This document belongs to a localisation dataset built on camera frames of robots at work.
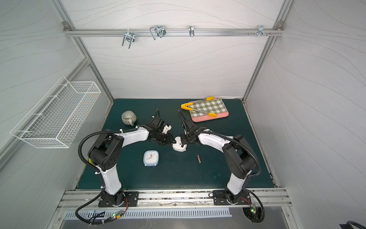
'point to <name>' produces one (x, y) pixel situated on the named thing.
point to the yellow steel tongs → (185, 106)
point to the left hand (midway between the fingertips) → (175, 143)
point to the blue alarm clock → (151, 158)
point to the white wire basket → (56, 119)
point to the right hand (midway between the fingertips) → (184, 138)
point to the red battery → (199, 159)
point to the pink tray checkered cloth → (217, 106)
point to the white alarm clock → (177, 146)
